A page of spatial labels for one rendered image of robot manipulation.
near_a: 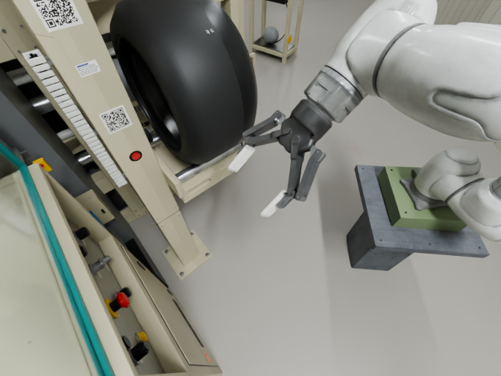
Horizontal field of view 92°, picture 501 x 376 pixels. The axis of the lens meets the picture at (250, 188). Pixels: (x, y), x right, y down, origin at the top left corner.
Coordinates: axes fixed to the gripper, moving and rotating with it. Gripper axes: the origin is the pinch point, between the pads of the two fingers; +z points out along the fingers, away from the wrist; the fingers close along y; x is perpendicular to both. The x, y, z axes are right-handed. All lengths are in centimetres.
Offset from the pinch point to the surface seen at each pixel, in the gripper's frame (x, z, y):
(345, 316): 125, 55, 38
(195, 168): 26, 27, -43
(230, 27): 6, -22, -45
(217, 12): 3, -23, -49
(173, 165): 30, 39, -60
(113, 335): -21.4, 23.2, 12.3
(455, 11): 330, -227, -147
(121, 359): -21.3, 22.9, 16.0
